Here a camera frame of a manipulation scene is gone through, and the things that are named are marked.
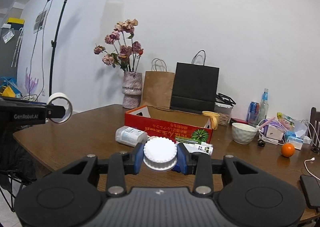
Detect clear glass bottle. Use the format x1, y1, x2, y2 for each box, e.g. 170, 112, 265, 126
256, 88, 268, 124

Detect white purple box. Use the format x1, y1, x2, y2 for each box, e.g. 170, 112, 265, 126
256, 117, 287, 145

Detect white charging cable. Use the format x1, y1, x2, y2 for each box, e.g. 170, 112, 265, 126
304, 157, 320, 181

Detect dark wooden chair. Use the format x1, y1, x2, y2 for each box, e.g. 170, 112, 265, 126
309, 107, 320, 153

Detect blue tissue pack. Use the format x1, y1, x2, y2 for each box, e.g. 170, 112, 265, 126
284, 130, 311, 150

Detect yellow mug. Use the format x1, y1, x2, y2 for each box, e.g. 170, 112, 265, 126
202, 111, 220, 130

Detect white tape roll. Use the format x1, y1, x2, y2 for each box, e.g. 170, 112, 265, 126
47, 92, 73, 124

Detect white ribbed cap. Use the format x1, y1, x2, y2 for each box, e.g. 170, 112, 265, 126
143, 137, 177, 171

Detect small red box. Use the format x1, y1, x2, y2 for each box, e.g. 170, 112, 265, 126
229, 118, 248, 125

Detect colourful snack packet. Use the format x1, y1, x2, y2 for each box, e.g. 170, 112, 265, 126
277, 112, 296, 129

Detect blue soda can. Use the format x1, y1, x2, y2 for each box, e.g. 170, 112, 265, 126
246, 102, 259, 125

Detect clear food container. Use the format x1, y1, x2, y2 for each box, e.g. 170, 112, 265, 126
214, 92, 236, 126

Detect pink ceramic vase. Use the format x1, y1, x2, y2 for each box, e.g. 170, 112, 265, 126
122, 71, 143, 109

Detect white pill bottle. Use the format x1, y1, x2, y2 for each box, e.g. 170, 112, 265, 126
116, 126, 148, 147

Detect white green tube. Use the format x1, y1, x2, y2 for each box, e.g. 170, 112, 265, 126
184, 143, 214, 156

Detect black smartphone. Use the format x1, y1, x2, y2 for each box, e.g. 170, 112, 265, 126
299, 174, 320, 209

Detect brown paper bag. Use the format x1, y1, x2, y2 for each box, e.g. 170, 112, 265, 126
140, 58, 175, 109

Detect white textured bowl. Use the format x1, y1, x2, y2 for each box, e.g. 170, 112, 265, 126
232, 122, 257, 145

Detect small black ball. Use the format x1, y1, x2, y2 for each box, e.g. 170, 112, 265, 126
258, 140, 266, 147

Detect blue ribbed lid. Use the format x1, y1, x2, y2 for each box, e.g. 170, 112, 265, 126
171, 163, 181, 173

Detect dried pink flowers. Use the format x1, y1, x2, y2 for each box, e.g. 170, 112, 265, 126
93, 19, 144, 72

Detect red cardboard box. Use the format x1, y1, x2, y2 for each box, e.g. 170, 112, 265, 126
124, 105, 213, 143

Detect black light stand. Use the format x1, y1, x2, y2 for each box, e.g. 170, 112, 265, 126
49, 0, 71, 97

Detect black paper bag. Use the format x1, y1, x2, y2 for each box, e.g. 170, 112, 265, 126
170, 56, 219, 114

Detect orange fruit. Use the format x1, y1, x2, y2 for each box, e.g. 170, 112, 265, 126
281, 143, 295, 158

